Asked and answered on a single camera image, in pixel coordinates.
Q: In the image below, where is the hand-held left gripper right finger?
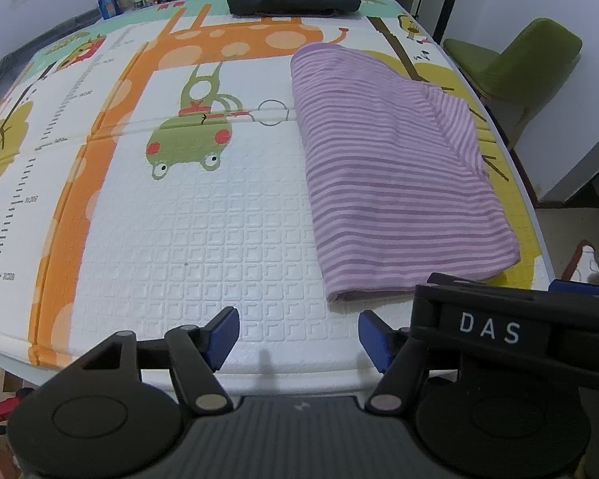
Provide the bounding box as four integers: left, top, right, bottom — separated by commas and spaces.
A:
358, 310, 460, 415

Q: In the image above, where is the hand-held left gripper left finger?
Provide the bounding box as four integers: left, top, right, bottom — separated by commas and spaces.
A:
80, 306, 240, 415

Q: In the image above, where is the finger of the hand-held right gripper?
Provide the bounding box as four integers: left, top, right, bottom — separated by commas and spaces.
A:
549, 279, 599, 296
426, 272, 555, 305

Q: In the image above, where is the purple striped t-shirt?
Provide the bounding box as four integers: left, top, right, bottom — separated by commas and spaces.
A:
290, 42, 522, 304

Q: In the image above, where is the white and red slipper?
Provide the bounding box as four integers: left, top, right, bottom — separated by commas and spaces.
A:
561, 239, 599, 283

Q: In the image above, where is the cartoon giraffe play mat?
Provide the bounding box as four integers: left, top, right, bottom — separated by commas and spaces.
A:
0, 0, 552, 375

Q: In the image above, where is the green chair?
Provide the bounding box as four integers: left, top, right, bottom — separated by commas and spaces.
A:
443, 17, 583, 148

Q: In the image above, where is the red metal frame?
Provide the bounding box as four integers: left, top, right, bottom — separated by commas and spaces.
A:
0, 386, 36, 430

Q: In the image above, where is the grey table frame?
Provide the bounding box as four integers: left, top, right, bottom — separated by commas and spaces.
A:
0, 10, 101, 101

